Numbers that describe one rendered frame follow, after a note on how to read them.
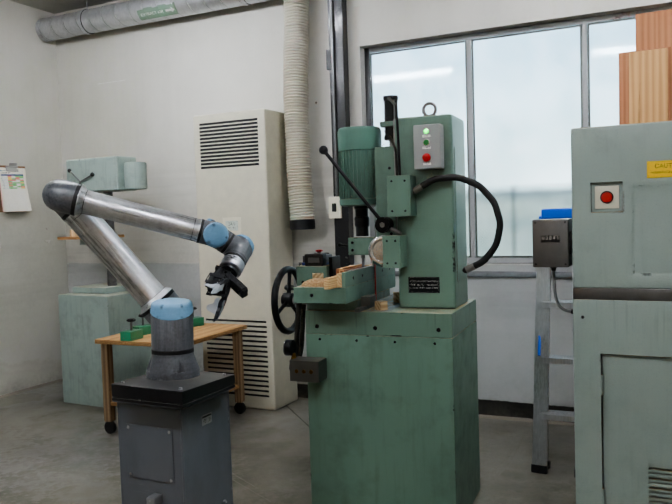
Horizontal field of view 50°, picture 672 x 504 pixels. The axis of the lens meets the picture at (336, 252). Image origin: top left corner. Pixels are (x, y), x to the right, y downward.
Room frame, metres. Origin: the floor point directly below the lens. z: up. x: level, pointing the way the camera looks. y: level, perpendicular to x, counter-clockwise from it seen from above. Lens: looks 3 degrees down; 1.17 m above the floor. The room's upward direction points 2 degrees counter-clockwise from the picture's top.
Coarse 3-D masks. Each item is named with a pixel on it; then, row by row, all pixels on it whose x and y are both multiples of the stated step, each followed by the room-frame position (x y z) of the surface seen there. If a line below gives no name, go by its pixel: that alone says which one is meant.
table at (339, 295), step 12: (384, 276) 3.02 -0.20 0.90; (300, 288) 2.67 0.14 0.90; (312, 288) 2.65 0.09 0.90; (336, 288) 2.62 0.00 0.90; (348, 288) 2.63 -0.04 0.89; (360, 288) 2.75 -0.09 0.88; (372, 288) 2.88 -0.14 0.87; (384, 288) 3.02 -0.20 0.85; (300, 300) 2.67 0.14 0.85; (312, 300) 2.65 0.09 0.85; (324, 300) 2.64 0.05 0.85; (336, 300) 2.62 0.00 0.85; (348, 300) 2.63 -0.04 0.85
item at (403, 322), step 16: (464, 304) 2.79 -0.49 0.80; (320, 320) 2.75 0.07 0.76; (336, 320) 2.72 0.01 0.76; (352, 320) 2.70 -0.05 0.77; (368, 320) 2.68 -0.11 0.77; (384, 320) 2.65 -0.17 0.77; (400, 320) 2.63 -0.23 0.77; (416, 320) 2.61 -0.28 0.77; (432, 320) 2.58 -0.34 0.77; (448, 320) 2.56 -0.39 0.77; (464, 320) 2.75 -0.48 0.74; (400, 336) 2.63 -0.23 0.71; (416, 336) 2.61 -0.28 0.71; (432, 336) 2.58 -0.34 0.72; (448, 336) 2.56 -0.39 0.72
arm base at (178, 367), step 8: (152, 352) 2.56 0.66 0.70; (160, 352) 2.53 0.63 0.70; (168, 352) 2.52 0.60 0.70; (176, 352) 2.53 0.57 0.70; (184, 352) 2.54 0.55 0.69; (192, 352) 2.58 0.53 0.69; (152, 360) 2.55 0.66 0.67; (160, 360) 2.52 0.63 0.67; (168, 360) 2.52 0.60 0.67; (176, 360) 2.52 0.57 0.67; (184, 360) 2.54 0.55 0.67; (192, 360) 2.57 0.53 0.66; (152, 368) 2.53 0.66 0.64; (160, 368) 2.51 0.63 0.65; (168, 368) 2.51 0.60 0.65; (176, 368) 2.52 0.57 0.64; (184, 368) 2.53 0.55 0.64; (192, 368) 2.55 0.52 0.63; (152, 376) 2.52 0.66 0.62; (160, 376) 2.50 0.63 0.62; (168, 376) 2.50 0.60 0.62; (176, 376) 2.51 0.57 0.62; (184, 376) 2.52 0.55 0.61; (192, 376) 2.54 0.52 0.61
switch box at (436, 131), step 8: (416, 128) 2.65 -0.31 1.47; (424, 128) 2.64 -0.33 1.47; (432, 128) 2.63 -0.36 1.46; (440, 128) 2.63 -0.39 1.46; (416, 136) 2.65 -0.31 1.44; (432, 136) 2.63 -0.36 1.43; (440, 136) 2.62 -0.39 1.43; (416, 144) 2.65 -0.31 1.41; (432, 144) 2.63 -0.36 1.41; (440, 144) 2.62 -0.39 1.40; (416, 152) 2.65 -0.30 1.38; (424, 152) 2.64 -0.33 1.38; (432, 152) 2.63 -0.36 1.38; (440, 152) 2.62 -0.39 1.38; (416, 160) 2.65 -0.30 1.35; (432, 160) 2.63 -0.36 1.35; (440, 160) 2.62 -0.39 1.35; (416, 168) 2.65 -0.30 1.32; (424, 168) 2.64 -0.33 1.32; (432, 168) 2.63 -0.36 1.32; (440, 168) 2.65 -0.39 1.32
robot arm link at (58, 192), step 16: (48, 192) 2.55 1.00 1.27; (64, 192) 2.52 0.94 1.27; (80, 192) 2.53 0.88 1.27; (96, 192) 2.58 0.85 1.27; (64, 208) 2.53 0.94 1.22; (80, 208) 2.54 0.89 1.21; (96, 208) 2.55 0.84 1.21; (112, 208) 2.56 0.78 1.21; (128, 208) 2.57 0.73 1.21; (144, 208) 2.59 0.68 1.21; (128, 224) 2.60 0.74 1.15; (144, 224) 2.59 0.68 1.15; (160, 224) 2.59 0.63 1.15; (176, 224) 2.60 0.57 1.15; (192, 224) 2.62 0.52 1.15; (208, 224) 2.64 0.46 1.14; (192, 240) 2.64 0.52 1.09; (208, 240) 2.61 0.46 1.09; (224, 240) 2.63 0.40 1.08
